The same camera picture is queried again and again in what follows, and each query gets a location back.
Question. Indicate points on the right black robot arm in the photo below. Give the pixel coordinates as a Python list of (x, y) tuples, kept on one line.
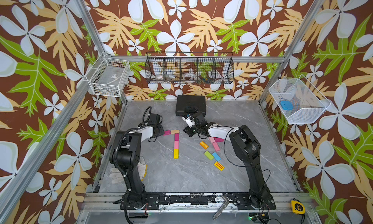
[(247, 150)]

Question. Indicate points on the white wire basket left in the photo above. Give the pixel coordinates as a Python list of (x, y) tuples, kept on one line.
[(108, 76)]

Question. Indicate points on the black plastic tool case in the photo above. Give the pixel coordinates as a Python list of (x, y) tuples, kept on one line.
[(190, 105)]

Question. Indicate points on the green block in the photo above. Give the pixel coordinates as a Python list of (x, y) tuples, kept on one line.
[(209, 155)]

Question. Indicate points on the black wire basket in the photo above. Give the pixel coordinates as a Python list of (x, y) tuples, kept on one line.
[(193, 67)]

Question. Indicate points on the pink block lower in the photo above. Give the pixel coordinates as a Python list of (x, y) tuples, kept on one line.
[(216, 146)]

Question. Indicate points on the orange block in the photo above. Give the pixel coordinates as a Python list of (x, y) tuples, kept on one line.
[(204, 145)]

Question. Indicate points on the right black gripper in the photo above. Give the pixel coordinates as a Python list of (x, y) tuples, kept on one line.
[(188, 132)]

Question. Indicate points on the grey metal bracket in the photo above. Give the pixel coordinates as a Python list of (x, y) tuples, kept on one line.
[(222, 208)]

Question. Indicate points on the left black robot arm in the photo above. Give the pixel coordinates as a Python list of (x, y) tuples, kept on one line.
[(125, 156)]

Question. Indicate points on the blue object in basket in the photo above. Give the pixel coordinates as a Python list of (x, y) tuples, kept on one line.
[(286, 105)]

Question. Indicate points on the yellow tape measure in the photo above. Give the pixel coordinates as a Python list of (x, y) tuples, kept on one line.
[(297, 207)]

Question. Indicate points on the natural wood block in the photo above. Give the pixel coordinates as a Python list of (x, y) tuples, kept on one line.
[(174, 132)]

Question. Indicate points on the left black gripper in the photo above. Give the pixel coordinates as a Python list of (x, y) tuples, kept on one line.
[(161, 127)]

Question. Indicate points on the blue block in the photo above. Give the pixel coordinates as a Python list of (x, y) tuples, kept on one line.
[(216, 156)]

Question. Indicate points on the white mesh basket right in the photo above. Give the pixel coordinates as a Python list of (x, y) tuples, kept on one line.
[(309, 103)]

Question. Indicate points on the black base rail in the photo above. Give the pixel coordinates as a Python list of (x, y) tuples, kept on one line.
[(241, 200)]

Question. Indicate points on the yellow red striped block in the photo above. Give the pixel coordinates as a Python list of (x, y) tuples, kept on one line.
[(219, 166)]

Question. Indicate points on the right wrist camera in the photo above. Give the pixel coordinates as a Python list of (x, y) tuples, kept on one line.
[(189, 120)]

